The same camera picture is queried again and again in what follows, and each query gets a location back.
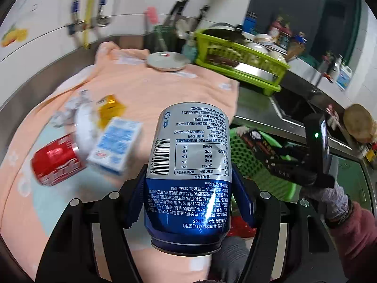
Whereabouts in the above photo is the stack of white bowls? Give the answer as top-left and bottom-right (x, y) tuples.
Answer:
(246, 34), (287, 63)

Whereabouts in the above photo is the green dish rack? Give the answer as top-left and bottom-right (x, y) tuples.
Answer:
(193, 29), (291, 96)

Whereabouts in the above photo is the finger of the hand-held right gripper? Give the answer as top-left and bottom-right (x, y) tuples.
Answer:
(277, 140), (307, 158)
(257, 150), (291, 169)

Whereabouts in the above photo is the steel sink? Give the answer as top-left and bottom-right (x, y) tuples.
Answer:
(271, 91), (363, 160)

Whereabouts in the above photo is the round wooden chopping block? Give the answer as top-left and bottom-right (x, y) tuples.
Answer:
(343, 104), (377, 143)

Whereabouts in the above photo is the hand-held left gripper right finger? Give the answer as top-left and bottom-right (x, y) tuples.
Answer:
(231, 163), (339, 283)

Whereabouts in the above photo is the orange snack packet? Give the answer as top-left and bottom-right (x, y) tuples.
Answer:
(97, 94), (127, 129)

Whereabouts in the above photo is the white plate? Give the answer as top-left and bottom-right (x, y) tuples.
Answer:
(146, 51), (191, 72)

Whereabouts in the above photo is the peach blanket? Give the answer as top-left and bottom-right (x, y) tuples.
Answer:
(0, 41), (240, 283)

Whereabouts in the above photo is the green plastic basket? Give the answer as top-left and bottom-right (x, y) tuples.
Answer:
(228, 126), (296, 213)

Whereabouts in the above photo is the row of sauce bottles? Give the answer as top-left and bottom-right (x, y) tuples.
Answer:
(268, 13), (307, 62)

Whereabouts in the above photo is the teal bottle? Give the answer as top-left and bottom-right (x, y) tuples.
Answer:
(182, 38), (197, 60)

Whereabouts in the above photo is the white and blue detergent bottle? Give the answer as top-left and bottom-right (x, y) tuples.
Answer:
(336, 65), (354, 91)

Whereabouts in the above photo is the white paper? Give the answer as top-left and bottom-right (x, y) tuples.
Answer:
(51, 90), (95, 127)

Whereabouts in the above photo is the water valve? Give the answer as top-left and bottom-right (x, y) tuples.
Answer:
(68, 1), (86, 36)
(94, 17), (114, 29)

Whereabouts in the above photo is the person's right hand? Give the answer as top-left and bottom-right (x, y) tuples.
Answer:
(299, 180), (352, 222)

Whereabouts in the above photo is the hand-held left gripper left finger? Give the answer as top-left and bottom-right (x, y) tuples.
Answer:
(35, 163), (148, 283)

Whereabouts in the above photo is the pink bottle brush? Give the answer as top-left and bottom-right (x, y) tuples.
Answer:
(144, 6), (168, 50)

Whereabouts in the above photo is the white plastic lid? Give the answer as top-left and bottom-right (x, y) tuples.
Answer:
(74, 103), (102, 160)

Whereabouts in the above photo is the green utensil holder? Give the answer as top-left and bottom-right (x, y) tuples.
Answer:
(153, 25), (178, 54)

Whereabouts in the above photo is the black wok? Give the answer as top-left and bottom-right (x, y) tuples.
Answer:
(203, 22), (246, 42)

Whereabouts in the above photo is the white and blue milk carton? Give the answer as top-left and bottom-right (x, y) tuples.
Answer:
(87, 116), (143, 176)

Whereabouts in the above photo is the black handled knife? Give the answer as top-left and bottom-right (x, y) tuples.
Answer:
(163, 0), (189, 27)
(194, 4), (211, 31)

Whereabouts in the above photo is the person's left hand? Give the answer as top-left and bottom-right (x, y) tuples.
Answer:
(210, 237), (251, 283)

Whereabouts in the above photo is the blue drink can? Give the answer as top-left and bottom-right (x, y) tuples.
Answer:
(143, 102), (234, 255)

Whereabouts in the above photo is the yellow hose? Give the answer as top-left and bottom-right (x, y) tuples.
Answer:
(82, 0), (102, 49)

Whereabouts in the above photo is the cleaver with wooden handle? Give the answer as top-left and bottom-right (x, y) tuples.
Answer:
(205, 51), (279, 84)

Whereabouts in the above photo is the red plastic object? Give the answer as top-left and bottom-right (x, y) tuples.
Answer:
(227, 215), (257, 238)

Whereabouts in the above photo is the red cola can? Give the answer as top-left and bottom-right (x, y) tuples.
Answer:
(31, 133), (87, 187)

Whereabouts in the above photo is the blue container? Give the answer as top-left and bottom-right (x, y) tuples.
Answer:
(243, 12), (257, 34)

